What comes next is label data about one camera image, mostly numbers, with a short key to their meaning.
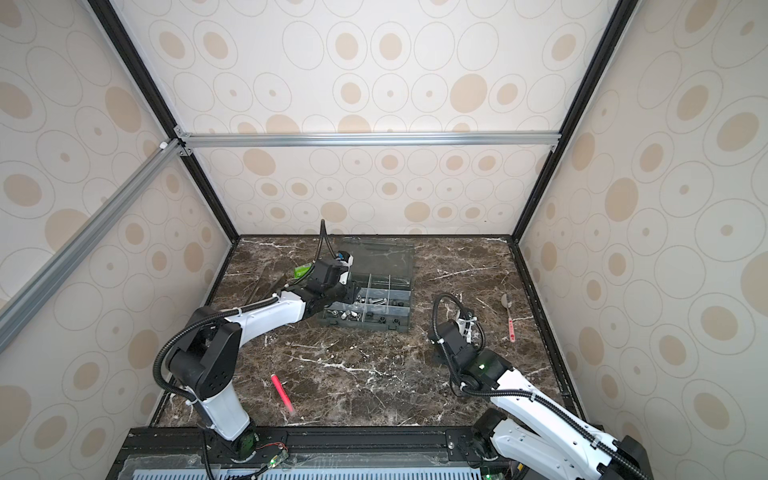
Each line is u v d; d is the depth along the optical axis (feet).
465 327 2.25
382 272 3.57
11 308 1.68
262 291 3.36
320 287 2.35
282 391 2.67
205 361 1.55
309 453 2.39
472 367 1.85
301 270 3.56
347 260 2.74
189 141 2.95
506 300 3.28
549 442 1.49
